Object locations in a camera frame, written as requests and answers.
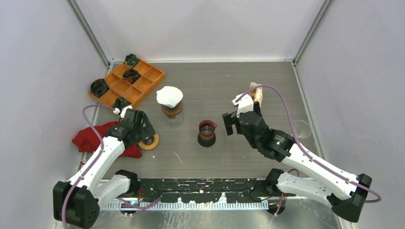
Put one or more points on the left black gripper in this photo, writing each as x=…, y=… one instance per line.
x=146, y=131

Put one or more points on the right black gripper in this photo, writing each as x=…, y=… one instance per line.
x=229, y=119

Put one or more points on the light wooden ring holder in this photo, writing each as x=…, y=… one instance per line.
x=150, y=143

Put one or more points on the red and black carafe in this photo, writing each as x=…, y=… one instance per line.
x=206, y=136

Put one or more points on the dark wooden dripper stand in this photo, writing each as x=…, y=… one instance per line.
x=171, y=113

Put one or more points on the white paper coffee filter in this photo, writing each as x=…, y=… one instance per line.
x=169, y=96

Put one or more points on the clear glass dripper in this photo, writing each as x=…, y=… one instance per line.
x=301, y=129

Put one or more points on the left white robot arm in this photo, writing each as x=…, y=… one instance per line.
x=78, y=200

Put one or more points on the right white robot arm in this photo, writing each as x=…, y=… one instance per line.
x=343, y=192

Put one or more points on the small dark rolled cloth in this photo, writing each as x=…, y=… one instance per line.
x=121, y=103

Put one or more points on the glass beaker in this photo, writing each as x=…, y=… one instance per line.
x=174, y=121

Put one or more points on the black rolled cloth in tray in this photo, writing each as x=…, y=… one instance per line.
x=131, y=75

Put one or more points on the red cloth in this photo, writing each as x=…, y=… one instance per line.
x=87, y=141

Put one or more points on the dark patterned rolled cloth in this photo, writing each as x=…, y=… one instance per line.
x=131, y=60

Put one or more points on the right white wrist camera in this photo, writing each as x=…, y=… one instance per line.
x=244, y=105

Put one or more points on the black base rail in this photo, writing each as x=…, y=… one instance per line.
x=201, y=190

